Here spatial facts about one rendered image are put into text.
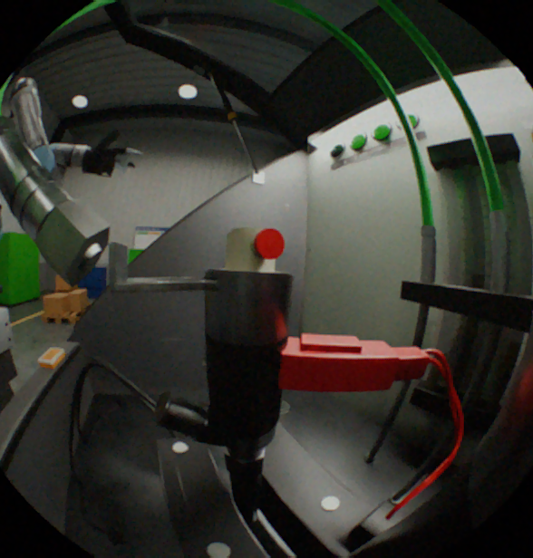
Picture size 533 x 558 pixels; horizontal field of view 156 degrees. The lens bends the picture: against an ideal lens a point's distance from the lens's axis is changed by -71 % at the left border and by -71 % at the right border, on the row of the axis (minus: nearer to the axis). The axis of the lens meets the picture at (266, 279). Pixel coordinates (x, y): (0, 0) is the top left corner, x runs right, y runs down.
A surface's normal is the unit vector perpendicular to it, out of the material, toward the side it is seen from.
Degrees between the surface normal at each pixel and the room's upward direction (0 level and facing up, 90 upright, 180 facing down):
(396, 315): 90
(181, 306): 90
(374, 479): 0
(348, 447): 0
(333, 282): 90
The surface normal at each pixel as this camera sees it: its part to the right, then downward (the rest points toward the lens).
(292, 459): 0.06, -1.00
